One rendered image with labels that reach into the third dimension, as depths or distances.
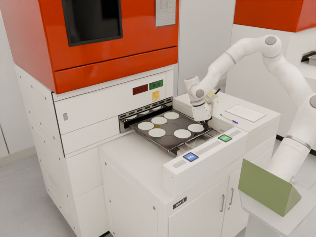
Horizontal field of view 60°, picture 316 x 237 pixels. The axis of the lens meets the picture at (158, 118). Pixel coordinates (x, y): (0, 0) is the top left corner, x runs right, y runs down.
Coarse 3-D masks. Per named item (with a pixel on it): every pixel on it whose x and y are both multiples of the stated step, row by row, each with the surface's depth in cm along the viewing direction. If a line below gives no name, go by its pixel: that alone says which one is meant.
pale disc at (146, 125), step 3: (141, 123) 173; (144, 123) 173; (147, 123) 173; (150, 123) 173; (138, 126) 170; (141, 126) 170; (144, 126) 170; (147, 126) 170; (150, 126) 169; (153, 126) 169; (144, 129) 166; (147, 129) 166
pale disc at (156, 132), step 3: (153, 129) 166; (156, 129) 166; (159, 129) 166; (162, 129) 166; (150, 132) 163; (153, 132) 163; (156, 132) 163; (159, 132) 163; (162, 132) 163; (165, 132) 163; (150, 135) 160; (153, 135) 160; (156, 135) 160; (159, 135) 160; (162, 135) 160
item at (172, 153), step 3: (141, 135) 174; (150, 141) 168; (156, 144) 164; (159, 147) 162; (165, 150) 158; (171, 150) 155; (168, 153) 157; (171, 153) 154; (174, 153) 152; (174, 156) 153
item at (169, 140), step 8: (176, 112) 186; (144, 120) 177; (168, 120) 176; (176, 120) 176; (184, 120) 176; (192, 120) 176; (136, 128) 168; (152, 128) 167; (160, 128) 167; (168, 128) 167; (176, 128) 167; (184, 128) 167; (208, 128) 167; (152, 136) 159; (160, 136) 159; (168, 136) 159; (192, 136) 159; (168, 144) 152; (176, 144) 151
